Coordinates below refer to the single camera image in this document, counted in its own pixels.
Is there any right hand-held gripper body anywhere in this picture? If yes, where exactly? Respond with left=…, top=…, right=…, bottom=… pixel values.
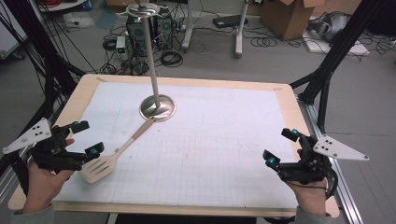
left=276, top=133, right=371, bottom=186

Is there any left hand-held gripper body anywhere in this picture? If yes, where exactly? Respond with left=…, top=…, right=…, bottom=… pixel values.
left=2, top=117, right=88, bottom=175

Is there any beige slotted spatula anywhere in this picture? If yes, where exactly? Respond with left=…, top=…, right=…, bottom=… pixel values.
left=79, top=116, right=157, bottom=185

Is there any metal utensil stand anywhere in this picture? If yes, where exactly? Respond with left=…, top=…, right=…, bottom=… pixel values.
left=123, top=0, right=177, bottom=123

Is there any person's right hand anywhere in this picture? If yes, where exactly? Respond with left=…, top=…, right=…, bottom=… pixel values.
left=285, top=181, right=330, bottom=216

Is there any person's left hand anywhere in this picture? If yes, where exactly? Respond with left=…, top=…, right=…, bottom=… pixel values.
left=23, top=138, right=76, bottom=214

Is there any white grid paper mat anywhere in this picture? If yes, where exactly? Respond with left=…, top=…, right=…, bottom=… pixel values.
left=54, top=81, right=299, bottom=209

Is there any small white power unit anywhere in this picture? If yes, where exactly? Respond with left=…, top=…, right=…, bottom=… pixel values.
left=115, top=35, right=127, bottom=54

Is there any white foam board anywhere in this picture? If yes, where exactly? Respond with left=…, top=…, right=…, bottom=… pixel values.
left=302, top=29, right=372, bottom=57

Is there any clear plastic bag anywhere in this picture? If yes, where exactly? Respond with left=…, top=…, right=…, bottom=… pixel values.
left=63, top=11, right=94, bottom=29

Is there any white stand leg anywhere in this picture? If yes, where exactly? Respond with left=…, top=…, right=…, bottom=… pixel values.
left=181, top=0, right=196, bottom=52
left=234, top=0, right=250, bottom=60

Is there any brown cardboard box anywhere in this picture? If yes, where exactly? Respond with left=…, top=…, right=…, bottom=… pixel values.
left=260, top=0, right=329, bottom=41

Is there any grey plastic device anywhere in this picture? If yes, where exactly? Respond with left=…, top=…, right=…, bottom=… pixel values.
left=307, top=11, right=352, bottom=43

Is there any white round table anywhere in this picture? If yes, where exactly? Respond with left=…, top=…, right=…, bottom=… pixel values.
left=36, top=0, right=89, bottom=13

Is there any black computer tower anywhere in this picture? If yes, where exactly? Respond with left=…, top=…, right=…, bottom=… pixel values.
left=125, top=7, right=174, bottom=58

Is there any flat black box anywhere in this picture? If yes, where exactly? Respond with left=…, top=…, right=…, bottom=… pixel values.
left=212, top=14, right=249, bottom=29

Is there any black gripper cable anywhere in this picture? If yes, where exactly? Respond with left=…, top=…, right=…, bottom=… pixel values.
left=323, top=161, right=339, bottom=199

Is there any aluminium rail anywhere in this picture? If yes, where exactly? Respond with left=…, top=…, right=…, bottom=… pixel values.
left=297, top=98, right=364, bottom=224

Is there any black metal frame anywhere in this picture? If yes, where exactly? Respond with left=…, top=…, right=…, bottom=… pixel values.
left=289, top=0, right=388, bottom=134
left=0, top=0, right=87, bottom=175

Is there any thin coiled black cable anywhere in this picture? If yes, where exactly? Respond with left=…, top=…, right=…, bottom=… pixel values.
left=249, top=35, right=278, bottom=49

